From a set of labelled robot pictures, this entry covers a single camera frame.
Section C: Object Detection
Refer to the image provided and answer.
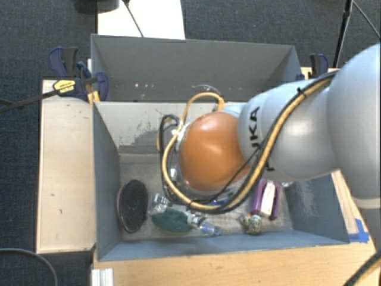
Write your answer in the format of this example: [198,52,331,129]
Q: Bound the grey metal bin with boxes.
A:
[90,33,351,262]

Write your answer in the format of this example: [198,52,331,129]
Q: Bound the clear glass jar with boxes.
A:
[148,192,171,216]

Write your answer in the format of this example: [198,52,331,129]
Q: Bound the dark green sponge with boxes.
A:
[151,207,193,235]

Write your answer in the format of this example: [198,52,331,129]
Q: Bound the purple and white box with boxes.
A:
[250,177,282,221]

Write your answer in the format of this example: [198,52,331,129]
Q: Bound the speckled green toy animal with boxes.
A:
[239,213,264,236]

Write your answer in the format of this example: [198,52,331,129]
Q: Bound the pale wood board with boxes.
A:
[35,79,98,254]

